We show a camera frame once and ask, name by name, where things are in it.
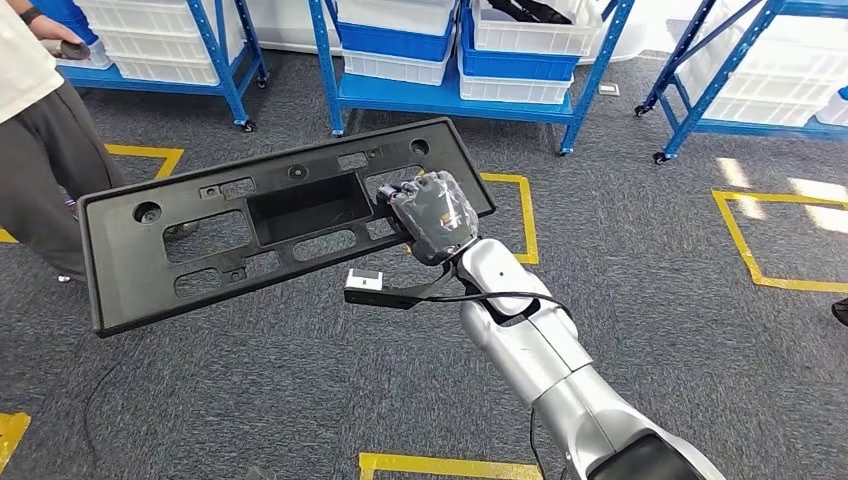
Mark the person's hand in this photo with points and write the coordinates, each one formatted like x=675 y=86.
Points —
x=56 y=30

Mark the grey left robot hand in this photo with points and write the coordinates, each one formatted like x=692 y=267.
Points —
x=260 y=474

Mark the black plastic license plate bracket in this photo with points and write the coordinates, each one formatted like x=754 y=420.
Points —
x=119 y=278

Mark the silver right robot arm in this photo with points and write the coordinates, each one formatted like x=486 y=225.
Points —
x=523 y=344

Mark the blue metal shelf rack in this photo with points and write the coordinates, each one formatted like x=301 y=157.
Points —
x=230 y=86
x=762 y=129
x=411 y=99

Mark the black plastic strip part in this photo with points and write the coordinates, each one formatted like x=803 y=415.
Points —
x=530 y=10

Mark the blue plastic container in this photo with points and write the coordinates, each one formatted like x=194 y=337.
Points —
x=63 y=16

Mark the black wristwatch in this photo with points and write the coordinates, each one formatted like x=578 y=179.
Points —
x=31 y=14

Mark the person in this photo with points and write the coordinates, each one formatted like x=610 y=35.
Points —
x=40 y=166

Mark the yellow floor tape square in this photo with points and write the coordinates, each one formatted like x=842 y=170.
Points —
x=12 y=437
x=737 y=232
x=526 y=218
x=149 y=152

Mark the white car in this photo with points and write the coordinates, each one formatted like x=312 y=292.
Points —
x=278 y=23

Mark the grey floor socket plate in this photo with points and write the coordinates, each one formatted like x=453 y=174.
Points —
x=609 y=89

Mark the black shoe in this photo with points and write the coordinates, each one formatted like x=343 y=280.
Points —
x=841 y=312

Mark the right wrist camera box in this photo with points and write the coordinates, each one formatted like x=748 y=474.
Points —
x=363 y=279

